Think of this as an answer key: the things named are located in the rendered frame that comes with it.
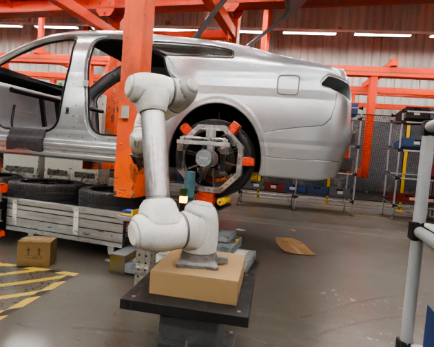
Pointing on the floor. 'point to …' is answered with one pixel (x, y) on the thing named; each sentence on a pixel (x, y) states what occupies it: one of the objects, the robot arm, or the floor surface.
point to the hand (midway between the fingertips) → (139, 167)
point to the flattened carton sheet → (293, 246)
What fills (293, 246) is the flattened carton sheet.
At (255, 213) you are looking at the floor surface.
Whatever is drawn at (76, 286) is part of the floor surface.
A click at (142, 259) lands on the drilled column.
